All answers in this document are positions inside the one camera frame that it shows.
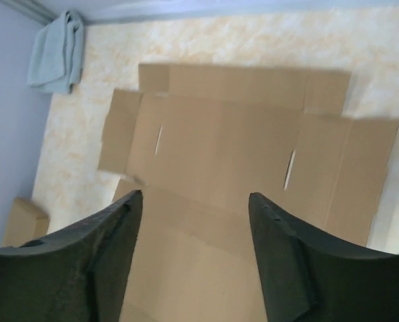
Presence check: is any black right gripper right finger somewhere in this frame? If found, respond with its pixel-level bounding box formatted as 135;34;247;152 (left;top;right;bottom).
248;193;399;321

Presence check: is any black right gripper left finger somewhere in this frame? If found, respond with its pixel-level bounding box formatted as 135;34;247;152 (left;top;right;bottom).
0;190;143;321

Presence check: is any brown cardboard box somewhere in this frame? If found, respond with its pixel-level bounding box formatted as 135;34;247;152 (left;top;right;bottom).
99;64;399;321

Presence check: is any small brown cardboard piece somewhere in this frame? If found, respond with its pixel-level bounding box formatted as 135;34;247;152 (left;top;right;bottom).
1;197;50;247

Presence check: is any light blue folded cloth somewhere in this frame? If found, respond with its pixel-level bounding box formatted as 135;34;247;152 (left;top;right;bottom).
27;10;84;95

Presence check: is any grey aluminium frame post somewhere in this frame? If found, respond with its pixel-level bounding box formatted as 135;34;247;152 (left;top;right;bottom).
26;1;58;25

